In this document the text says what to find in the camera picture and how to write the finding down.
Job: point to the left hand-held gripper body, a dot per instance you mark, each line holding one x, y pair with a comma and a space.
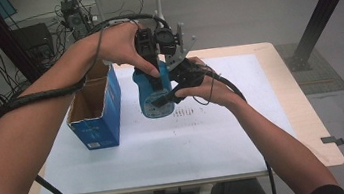
156, 42

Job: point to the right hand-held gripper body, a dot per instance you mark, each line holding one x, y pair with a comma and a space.
186, 70

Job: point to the blue plastic bottle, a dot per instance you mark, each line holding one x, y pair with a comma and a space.
151, 99

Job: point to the blue cardboard box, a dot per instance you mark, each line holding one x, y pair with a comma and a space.
95, 117

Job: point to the person's right hand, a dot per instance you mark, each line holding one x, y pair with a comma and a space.
212, 88

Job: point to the person's left hand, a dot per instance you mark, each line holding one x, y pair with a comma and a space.
120, 48

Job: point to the white board mat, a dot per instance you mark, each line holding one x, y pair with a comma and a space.
199, 140

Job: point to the computer tower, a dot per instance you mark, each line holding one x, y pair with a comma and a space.
76, 20

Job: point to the light wooden table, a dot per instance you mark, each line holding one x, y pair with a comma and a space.
301, 100

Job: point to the black equipment box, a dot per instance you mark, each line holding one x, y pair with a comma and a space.
35, 41

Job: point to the dark grid floor mat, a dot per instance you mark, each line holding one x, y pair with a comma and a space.
321, 70

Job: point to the grey tape piece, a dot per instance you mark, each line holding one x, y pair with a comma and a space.
332, 140

